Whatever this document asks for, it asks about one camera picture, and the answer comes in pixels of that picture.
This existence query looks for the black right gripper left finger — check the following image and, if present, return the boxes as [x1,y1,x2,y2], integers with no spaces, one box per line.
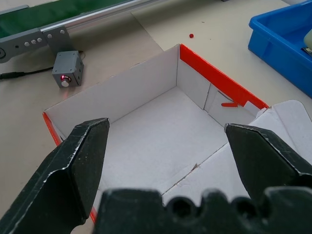
[0,117,110,234]

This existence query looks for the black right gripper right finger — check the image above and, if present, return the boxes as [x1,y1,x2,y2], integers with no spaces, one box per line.
[224,123,312,198]

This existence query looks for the red shoe box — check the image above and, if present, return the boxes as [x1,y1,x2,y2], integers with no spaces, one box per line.
[42,43,312,224]

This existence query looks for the grey control box with button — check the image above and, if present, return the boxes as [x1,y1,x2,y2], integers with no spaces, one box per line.
[52,50,85,89]

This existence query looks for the pale green plastic box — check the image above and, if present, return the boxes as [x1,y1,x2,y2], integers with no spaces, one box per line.
[303,30,312,53]

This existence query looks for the green conveyor belt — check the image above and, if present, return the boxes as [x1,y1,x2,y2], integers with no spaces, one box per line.
[0,0,149,64]

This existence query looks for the blue plastic bin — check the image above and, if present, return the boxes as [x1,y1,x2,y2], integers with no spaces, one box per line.
[248,1,312,99]

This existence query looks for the thin black cable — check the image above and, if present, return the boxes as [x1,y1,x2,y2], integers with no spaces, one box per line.
[0,66,56,80]

